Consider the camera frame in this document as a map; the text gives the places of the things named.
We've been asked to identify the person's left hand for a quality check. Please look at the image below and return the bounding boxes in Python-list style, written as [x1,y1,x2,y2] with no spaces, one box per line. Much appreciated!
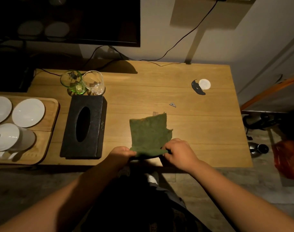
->
[108,146,137,169]

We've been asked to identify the person's right hand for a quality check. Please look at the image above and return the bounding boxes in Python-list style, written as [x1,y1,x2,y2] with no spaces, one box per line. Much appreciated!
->
[162,138,200,173]

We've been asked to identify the green cleaning cloth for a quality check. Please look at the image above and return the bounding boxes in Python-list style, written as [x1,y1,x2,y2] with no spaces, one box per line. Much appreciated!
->
[129,113,173,158]

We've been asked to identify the person's left forearm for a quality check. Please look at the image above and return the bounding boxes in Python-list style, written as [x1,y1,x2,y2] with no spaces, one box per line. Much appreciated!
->
[0,160,124,232]

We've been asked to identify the person's right forearm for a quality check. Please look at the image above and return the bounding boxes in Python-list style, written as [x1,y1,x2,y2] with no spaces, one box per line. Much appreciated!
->
[187,160,294,232]

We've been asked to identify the person's white shoe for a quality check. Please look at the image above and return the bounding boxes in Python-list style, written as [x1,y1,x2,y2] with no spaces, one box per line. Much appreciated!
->
[145,172,160,185]
[117,166,131,179]

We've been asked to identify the person's dark trousers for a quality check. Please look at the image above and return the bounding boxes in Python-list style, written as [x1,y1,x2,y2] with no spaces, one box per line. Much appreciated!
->
[82,167,211,232]

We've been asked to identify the black tissue box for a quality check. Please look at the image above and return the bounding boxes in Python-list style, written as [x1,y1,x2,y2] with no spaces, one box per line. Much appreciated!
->
[60,95,108,160]

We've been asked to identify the black curved plastic piece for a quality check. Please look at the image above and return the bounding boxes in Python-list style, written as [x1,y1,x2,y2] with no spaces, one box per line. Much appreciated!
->
[191,79,206,96]

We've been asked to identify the clear drinking glass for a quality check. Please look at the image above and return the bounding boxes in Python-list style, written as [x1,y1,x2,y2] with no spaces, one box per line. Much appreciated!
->
[82,70,106,96]

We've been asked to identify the green drinking glass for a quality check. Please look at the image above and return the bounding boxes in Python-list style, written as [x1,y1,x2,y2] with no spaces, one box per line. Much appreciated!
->
[60,70,87,96]

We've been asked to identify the wooden serving tray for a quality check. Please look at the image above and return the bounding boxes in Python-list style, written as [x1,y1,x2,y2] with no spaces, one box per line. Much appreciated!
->
[0,95,60,166]

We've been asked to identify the red plastic bag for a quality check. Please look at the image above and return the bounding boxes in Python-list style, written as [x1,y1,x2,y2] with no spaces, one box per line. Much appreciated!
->
[272,140,294,180]

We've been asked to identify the white lidded mug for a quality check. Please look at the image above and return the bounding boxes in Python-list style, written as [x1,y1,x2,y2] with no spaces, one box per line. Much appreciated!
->
[0,123,36,160]

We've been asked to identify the black set-top box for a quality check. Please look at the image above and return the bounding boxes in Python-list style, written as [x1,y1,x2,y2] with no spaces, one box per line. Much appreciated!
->
[0,66,36,93]

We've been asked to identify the black television screen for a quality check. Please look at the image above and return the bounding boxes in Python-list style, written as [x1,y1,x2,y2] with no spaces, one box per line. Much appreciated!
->
[0,0,141,48]

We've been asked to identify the black power cable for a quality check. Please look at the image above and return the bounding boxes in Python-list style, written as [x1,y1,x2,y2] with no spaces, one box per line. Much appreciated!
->
[82,0,218,68]

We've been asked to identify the orange hose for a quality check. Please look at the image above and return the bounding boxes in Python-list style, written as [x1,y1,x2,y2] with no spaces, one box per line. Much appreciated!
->
[240,74,294,111]

